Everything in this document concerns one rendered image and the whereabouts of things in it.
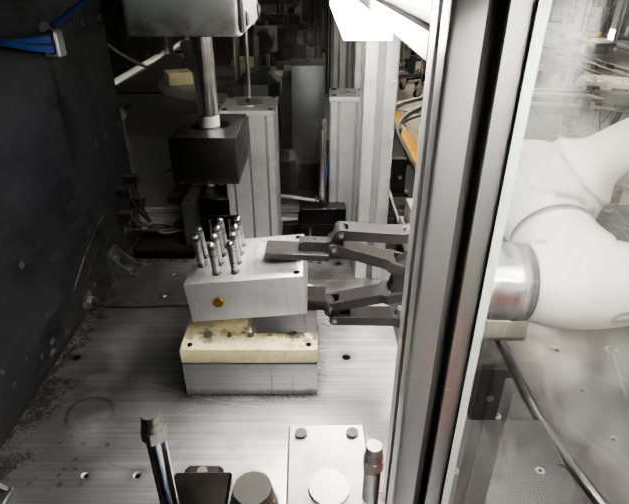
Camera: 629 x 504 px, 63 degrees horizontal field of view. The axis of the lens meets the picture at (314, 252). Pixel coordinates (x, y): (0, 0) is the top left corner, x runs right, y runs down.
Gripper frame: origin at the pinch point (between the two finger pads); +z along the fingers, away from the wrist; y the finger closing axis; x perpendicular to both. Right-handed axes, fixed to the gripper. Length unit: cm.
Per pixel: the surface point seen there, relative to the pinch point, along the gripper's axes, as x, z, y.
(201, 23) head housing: 5.8, 7.7, 26.2
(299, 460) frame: 29.4, -1.2, 5.4
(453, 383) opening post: 22.9, -11.8, 5.7
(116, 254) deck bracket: -21.5, 28.8, -11.1
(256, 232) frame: -24.8, 6.8, -7.9
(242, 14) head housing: 5.6, 4.5, 27.0
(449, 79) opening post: 22.9, -7.9, 25.9
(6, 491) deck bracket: 19.1, 25.6, -13.1
